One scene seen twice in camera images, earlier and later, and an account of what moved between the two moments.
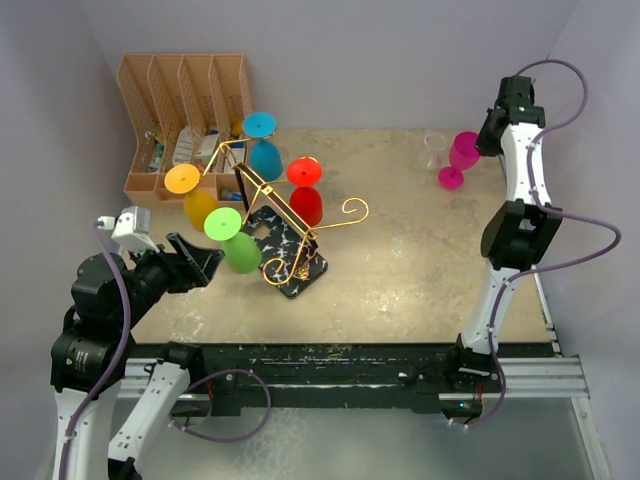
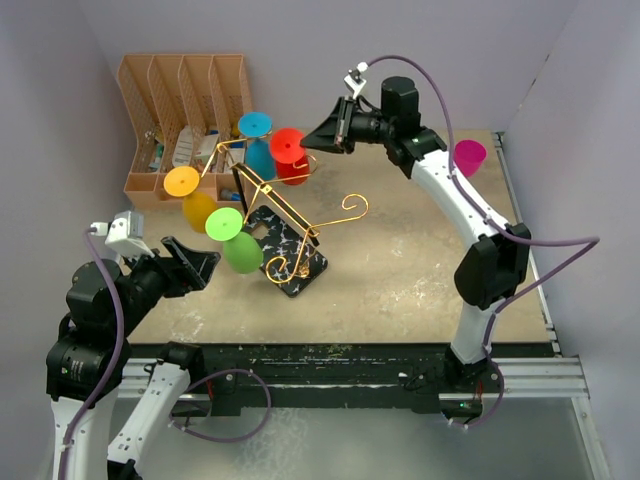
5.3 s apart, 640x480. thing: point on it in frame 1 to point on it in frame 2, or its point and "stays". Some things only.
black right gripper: (483, 145) to (336, 132)
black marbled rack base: (289, 259) stays
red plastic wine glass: (306, 199) to (289, 156)
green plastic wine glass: (241, 253) stays
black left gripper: (204, 260) stays
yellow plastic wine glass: (200, 206) stays
